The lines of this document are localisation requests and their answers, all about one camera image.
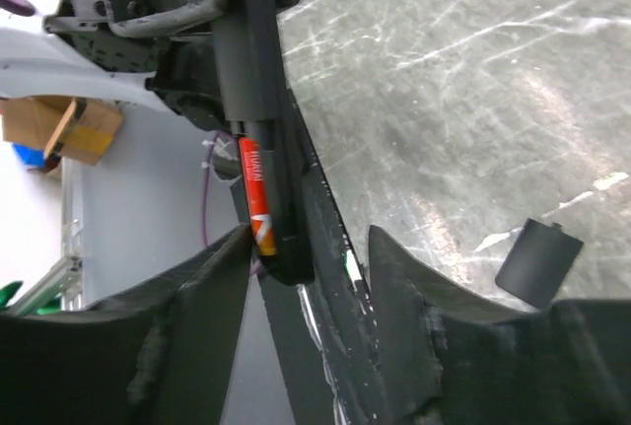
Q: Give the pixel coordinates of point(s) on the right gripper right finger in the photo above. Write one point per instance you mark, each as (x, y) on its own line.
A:
(449, 356)

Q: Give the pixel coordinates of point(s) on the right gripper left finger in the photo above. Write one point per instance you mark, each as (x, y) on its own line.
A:
(161, 352)

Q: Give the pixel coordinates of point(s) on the black remote control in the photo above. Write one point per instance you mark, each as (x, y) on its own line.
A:
(257, 105)

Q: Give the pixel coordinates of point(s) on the red green battery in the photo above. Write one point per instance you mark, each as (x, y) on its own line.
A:
(257, 205)

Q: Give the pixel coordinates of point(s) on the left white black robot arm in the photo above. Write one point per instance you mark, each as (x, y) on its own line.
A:
(180, 69)

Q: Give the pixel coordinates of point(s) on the black remote battery cover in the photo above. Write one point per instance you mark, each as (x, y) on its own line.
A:
(538, 263)

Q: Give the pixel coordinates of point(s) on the cardboard box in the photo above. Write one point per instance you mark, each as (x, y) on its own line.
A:
(72, 128)

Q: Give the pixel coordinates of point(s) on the aluminium rail frame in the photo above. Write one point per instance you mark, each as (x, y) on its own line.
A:
(63, 281)

